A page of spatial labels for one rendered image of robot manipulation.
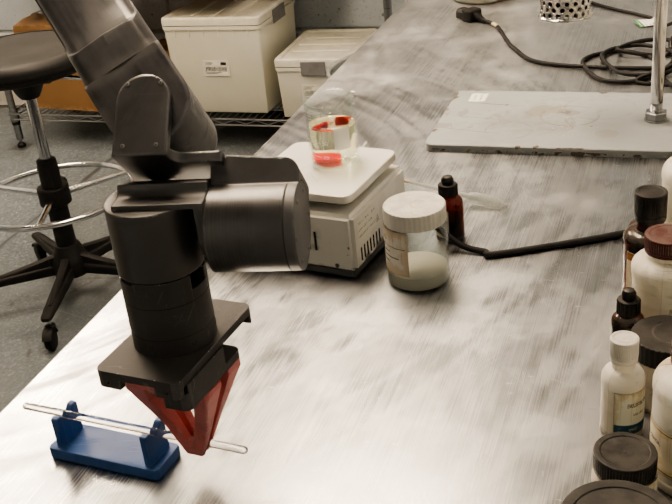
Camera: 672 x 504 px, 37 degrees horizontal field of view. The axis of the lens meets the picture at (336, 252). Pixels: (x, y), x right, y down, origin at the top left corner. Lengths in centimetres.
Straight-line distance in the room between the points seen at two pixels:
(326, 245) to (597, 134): 43
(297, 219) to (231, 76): 271
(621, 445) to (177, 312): 30
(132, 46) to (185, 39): 267
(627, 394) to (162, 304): 33
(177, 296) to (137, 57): 16
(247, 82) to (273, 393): 252
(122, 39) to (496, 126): 71
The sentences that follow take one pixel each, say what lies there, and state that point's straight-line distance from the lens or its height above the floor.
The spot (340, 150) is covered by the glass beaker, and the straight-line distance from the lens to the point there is 100.
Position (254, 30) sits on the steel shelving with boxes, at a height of 41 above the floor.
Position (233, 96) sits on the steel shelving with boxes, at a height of 19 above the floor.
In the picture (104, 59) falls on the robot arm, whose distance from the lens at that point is 69.
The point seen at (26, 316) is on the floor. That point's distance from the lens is 266.
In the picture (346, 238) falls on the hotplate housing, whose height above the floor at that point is 80.
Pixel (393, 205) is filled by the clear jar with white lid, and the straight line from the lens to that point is 95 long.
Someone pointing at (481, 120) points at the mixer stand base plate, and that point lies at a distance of 133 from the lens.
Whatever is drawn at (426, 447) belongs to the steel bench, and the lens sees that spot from 77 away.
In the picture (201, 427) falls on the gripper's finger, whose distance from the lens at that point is 73.
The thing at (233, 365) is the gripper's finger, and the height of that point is 85.
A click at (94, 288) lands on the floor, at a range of 271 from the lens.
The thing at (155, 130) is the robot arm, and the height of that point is 102.
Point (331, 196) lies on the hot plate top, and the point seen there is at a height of 84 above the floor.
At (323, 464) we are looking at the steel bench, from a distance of 76.
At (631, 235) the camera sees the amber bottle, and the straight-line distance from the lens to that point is 90.
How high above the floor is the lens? 123
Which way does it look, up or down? 27 degrees down
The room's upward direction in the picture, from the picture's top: 6 degrees counter-clockwise
